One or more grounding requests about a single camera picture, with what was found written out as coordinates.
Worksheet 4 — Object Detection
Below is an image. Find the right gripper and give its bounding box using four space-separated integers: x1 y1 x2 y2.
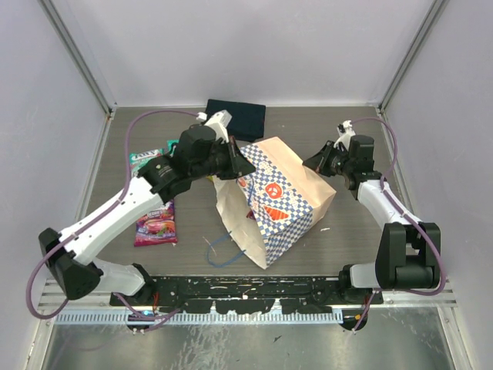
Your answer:
304 140 354 177

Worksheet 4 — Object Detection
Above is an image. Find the slotted cable duct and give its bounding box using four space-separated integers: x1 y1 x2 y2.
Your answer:
54 309 344 325

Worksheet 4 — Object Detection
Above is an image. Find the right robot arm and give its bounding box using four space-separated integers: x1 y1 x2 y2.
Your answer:
303 135 446 304

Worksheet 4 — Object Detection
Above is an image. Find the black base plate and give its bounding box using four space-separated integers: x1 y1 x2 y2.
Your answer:
126 276 384 315

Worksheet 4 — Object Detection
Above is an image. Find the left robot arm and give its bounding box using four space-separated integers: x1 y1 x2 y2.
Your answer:
39 124 255 305

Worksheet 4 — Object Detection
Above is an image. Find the checkered paper bag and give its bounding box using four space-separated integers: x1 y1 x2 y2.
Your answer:
213 136 336 269

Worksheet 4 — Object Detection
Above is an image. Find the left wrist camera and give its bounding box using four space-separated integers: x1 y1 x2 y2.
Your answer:
196 110 232 143

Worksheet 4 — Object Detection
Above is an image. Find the pink snack packet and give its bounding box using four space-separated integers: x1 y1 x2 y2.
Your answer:
133 200 178 247

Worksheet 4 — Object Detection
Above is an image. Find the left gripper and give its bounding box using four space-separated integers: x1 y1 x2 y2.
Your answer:
191 135 256 180

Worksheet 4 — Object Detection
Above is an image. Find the dark folded cloth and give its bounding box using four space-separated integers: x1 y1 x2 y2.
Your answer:
206 99 267 143

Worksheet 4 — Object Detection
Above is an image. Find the green snack packet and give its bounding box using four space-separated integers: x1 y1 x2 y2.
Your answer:
167 140 179 155
129 148 165 177

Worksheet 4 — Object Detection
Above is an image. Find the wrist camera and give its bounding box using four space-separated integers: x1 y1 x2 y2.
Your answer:
334 120 356 151
196 110 232 143

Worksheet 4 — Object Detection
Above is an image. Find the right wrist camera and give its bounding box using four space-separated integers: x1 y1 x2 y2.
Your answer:
334 120 356 151

